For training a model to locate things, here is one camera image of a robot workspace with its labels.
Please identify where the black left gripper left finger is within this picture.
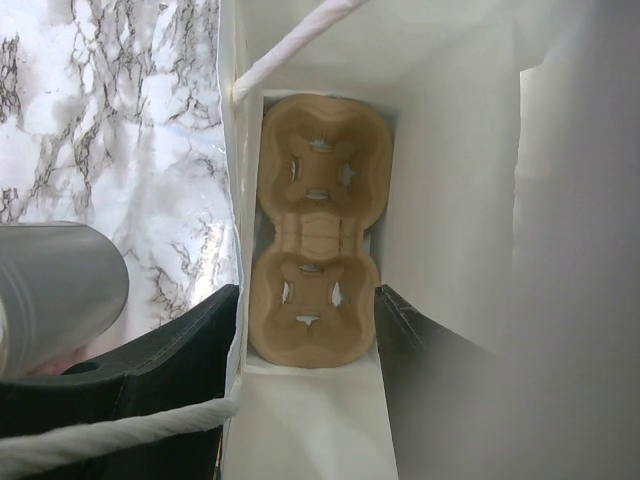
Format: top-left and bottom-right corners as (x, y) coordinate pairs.
(1, 285), (239, 479)

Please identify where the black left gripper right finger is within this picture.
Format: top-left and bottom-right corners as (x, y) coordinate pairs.
(374, 285), (497, 380)

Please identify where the brown cardboard cup carrier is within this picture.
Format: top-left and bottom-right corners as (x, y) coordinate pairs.
(248, 94), (393, 368)

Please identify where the grey metal straw holder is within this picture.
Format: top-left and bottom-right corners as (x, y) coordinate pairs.
(1, 222), (129, 378)

